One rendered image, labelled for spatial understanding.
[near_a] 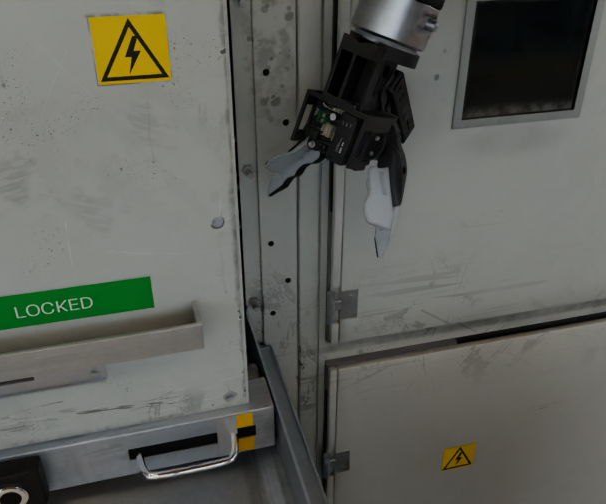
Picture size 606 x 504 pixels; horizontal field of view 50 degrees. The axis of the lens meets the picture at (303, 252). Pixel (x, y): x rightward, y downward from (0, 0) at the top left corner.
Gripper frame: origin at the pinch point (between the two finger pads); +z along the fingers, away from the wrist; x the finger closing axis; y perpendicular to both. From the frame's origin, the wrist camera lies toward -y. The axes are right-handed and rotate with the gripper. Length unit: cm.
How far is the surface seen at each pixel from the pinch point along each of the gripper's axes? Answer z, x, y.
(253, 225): 6.3, -11.5, -4.7
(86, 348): 11.9, -5.6, 24.7
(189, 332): 8.8, -0.2, 18.3
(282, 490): 25.9, 10.2, 7.6
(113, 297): 8.6, -7.5, 21.0
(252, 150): -3.2, -13.3, -1.9
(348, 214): 1.1, -2.8, -11.3
